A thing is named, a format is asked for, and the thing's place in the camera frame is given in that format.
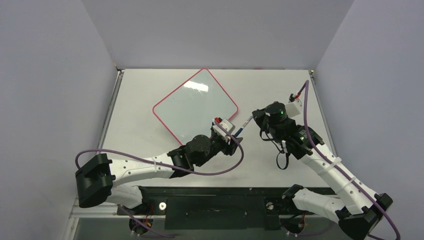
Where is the white marker pen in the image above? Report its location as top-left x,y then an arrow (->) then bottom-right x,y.
237,115 -> 253,131

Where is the pink-framed whiteboard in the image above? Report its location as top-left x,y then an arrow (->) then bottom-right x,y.
152,68 -> 239,145

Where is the blue marker cap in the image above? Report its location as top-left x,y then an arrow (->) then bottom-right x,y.
233,128 -> 243,137

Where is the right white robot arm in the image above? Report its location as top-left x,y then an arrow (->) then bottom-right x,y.
252,101 -> 393,240

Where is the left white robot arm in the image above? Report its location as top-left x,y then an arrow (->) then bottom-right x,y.
75,125 -> 243,215

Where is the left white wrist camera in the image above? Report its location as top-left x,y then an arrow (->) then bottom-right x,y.
211,117 -> 235,143

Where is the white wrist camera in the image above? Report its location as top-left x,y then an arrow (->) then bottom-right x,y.
211,117 -> 235,143
285,93 -> 303,118

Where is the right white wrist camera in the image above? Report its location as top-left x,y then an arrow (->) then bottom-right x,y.
285,93 -> 303,118

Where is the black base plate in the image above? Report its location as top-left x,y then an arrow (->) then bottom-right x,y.
116,186 -> 303,231

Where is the aluminium frame rail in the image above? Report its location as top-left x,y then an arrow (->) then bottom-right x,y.
61,69 -> 125,240

